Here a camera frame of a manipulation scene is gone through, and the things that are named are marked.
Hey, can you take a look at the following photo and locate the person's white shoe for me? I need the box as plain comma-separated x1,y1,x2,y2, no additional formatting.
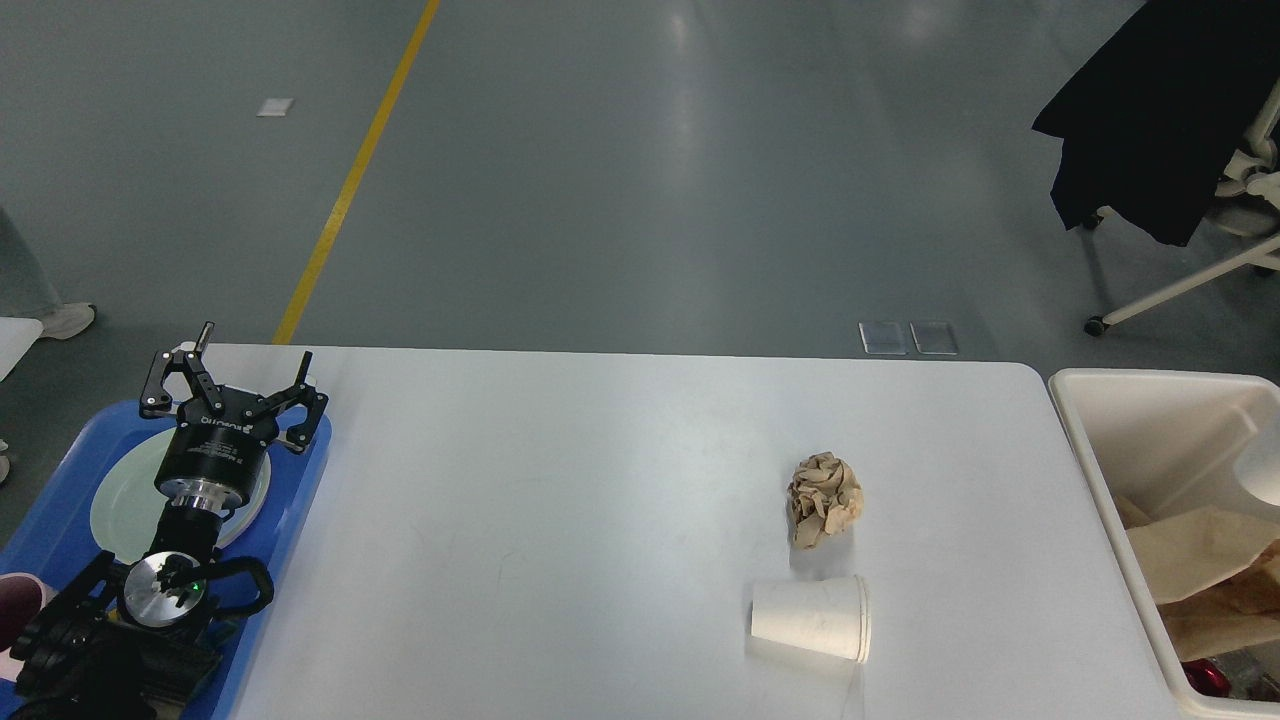
38,302,97,341

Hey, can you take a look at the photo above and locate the crushed red soda can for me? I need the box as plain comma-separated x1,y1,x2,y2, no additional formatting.
1181,659,1233,698

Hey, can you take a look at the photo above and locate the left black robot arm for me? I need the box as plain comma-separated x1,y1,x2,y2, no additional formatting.
3,323,332,719

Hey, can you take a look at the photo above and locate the black jacket on chair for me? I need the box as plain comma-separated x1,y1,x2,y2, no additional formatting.
1032,1,1279,247

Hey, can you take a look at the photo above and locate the pink ribbed mug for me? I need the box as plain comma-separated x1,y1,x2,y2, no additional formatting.
1,571,58,684

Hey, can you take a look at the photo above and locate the white office chair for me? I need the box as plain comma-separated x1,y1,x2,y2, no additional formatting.
1083,85,1279,337

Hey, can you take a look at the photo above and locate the floor outlet plate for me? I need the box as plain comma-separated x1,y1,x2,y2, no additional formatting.
909,322,959,356
858,322,909,356

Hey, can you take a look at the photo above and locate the white paper cup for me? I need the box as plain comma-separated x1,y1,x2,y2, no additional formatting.
1233,418,1279,506
750,575,870,664

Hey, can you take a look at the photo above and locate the large brown paper bag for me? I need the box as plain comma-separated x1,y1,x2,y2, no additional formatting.
1112,495,1279,662

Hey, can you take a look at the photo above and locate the mint green plate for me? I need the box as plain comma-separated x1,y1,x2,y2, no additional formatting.
88,425,271,565

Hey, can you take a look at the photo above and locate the beige plastic bin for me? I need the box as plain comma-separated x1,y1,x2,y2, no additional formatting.
1050,369,1277,719

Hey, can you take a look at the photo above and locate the brown paper ball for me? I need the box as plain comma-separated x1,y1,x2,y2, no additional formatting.
787,452,867,550

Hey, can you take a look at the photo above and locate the floor outlet plate left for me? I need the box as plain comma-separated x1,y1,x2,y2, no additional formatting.
858,322,909,356

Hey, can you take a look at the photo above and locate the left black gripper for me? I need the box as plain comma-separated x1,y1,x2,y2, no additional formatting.
138,322,330,512

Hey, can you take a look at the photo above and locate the person's grey trouser leg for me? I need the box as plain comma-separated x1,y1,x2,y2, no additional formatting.
1,209,61,319

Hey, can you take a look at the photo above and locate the floor outlet plate right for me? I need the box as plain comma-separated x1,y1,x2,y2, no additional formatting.
909,322,959,356

